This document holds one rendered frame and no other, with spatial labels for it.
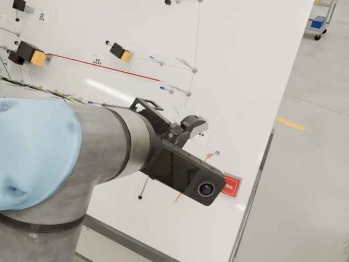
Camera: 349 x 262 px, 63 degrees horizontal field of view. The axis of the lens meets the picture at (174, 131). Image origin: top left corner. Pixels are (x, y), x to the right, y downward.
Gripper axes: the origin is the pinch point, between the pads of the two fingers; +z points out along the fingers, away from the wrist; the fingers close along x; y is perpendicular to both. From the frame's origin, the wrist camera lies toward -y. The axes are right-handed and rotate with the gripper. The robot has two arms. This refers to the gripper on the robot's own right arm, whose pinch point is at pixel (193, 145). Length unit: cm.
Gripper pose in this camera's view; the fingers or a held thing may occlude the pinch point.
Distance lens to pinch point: 49.9
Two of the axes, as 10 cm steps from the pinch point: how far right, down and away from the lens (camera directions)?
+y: -7.3, -6.1, 3.0
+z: 3.8, -0.1, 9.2
